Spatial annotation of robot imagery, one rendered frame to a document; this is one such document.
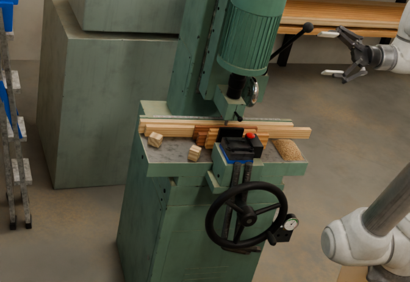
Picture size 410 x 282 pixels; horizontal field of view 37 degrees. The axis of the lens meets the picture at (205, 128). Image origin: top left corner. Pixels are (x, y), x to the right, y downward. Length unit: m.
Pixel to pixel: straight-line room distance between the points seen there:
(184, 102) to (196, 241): 0.53
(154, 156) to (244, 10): 0.57
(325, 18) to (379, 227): 2.82
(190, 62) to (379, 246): 0.93
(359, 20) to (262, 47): 2.84
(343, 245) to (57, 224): 1.53
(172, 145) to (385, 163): 2.39
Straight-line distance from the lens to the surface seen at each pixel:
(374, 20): 4.91
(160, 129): 2.13
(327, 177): 3.89
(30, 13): 4.33
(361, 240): 2.05
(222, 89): 2.18
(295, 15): 4.48
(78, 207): 3.18
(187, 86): 2.30
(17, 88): 2.63
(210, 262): 2.41
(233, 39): 1.98
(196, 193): 2.14
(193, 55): 2.24
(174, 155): 2.07
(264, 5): 1.92
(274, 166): 2.18
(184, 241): 2.29
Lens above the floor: 2.07
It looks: 31 degrees down
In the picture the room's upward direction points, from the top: 14 degrees clockwise
